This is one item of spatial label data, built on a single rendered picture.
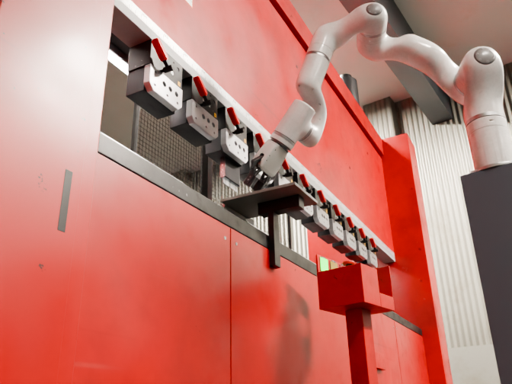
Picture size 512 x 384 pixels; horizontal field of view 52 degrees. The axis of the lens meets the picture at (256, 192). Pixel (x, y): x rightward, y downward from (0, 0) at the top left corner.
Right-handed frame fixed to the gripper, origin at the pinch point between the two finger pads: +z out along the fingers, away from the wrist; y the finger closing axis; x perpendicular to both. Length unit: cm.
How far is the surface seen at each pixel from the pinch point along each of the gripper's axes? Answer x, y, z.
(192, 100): -15.5, 29.0, -10.3
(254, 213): 2.0, -6.6, 8.2
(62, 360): 53, 87, 40
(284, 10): -74, -43, -82
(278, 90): -43, -36, -43
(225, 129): -15.7, 9.1, -10.4
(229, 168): -11.7, 1.0, -0.3
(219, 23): -43, 13, -43
